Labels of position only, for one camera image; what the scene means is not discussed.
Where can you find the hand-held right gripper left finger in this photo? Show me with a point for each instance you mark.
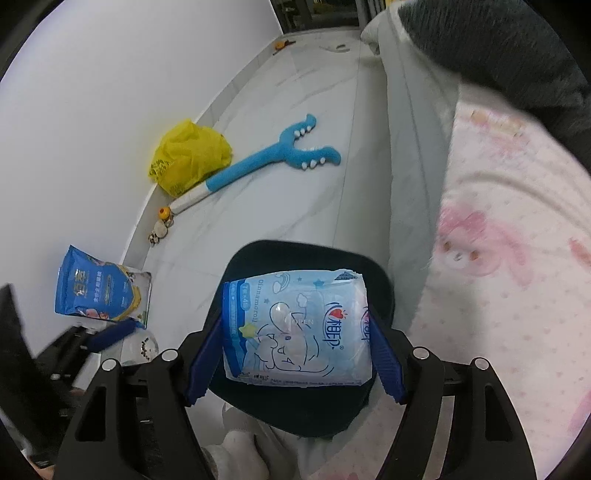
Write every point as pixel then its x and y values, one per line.
pixel 203 364

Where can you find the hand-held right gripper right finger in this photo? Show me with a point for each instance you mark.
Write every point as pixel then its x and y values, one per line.
pixel 388 364

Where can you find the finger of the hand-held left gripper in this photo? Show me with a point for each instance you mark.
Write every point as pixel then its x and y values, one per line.
pixel 115 334

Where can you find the white sock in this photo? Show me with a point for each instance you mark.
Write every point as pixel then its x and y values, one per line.
pixel 240 443

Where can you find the blue printed tissue pack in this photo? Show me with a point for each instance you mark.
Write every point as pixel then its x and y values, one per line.
pixel 295 323

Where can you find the black bin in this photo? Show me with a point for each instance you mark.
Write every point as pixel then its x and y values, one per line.
pixel 304 258

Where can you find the clear plastic container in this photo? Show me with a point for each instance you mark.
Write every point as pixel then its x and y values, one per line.
pixel 141 348

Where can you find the blue pet food bag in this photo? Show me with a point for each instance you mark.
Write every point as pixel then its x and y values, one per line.
pixel 83 286

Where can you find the orange bead charm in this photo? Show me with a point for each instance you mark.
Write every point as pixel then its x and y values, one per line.
pixel 164 213

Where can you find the pink printed blanket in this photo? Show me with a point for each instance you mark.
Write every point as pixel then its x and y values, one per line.
pixel 508 277

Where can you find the yellow plastic bag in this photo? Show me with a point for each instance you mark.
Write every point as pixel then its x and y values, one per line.
pixel 189 152

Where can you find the blue plush cat teaser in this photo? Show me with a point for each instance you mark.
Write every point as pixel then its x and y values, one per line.
pixel 258 161

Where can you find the grey bed sheet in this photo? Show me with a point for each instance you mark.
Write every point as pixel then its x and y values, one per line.
pixel 406 138

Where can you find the small orange object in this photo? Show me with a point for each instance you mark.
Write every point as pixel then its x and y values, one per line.
pixel 280 45

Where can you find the dark grey plush blanket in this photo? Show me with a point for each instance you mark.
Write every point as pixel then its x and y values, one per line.
pixel 508 46

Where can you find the dark glass door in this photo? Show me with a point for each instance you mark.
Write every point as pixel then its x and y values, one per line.
pixel 323 14

